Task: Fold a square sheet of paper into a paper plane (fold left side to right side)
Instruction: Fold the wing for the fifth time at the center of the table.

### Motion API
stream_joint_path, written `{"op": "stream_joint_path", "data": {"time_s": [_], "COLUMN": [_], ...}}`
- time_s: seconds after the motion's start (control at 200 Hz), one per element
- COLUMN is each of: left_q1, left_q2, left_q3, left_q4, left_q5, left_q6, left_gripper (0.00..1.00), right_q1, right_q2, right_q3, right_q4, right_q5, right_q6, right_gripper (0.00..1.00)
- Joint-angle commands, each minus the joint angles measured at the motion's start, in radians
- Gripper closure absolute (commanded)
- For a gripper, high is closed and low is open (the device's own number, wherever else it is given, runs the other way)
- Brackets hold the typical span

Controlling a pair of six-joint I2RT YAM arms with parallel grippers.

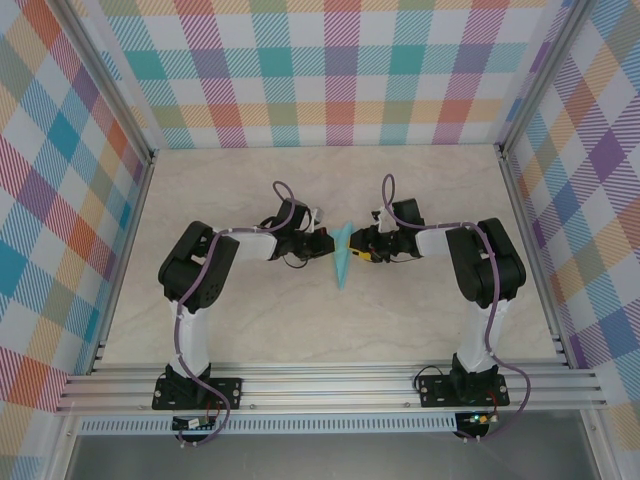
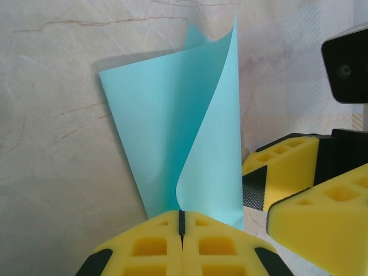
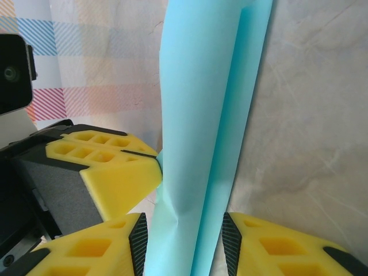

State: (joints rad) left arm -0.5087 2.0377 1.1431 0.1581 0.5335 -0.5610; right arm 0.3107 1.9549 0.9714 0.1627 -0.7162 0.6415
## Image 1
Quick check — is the left small circuit board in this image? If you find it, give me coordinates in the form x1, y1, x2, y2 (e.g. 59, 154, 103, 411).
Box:
172, 417, 216, 431

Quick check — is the teal paper sheet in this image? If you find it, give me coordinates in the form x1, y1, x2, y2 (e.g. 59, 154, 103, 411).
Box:
329, 221, 357, 291

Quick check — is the thin black base cable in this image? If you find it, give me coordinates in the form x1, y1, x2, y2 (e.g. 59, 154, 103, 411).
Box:
415, 367, 454, 396

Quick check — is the aluminium side rail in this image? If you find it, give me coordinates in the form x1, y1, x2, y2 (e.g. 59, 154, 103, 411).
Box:
87, 152, 157, 376
497, 144, 576, 371

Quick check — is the grey metal panel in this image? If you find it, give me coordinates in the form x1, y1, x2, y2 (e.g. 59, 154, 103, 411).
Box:
64, 432, 601, 480

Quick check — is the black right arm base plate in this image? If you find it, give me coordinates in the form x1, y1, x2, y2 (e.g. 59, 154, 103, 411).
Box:
418, 374, 511, 409

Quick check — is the slotted grey cable duct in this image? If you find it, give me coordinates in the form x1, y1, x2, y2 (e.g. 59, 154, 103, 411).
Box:
79, 413, 459, 435

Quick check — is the aluminium frame post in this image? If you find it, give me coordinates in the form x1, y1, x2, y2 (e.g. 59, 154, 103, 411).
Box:
58, 0, 156, 166
494, 0, 604, 159

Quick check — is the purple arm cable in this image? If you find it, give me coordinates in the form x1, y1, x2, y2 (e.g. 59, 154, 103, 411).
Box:
381, 173, 532, 444
172, 180, 296, 447

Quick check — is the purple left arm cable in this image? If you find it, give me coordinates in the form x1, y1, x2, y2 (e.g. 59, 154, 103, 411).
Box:
172, 180, 296, 447

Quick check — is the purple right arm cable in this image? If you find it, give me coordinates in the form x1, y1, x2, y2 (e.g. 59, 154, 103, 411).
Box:
381, 173, 532, 444

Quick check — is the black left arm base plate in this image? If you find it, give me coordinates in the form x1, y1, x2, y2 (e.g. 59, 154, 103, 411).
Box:
152, 378, 245, 412

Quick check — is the aluminium mounting rail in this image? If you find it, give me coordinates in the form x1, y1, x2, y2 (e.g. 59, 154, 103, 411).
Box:
54, 362, 609, 416

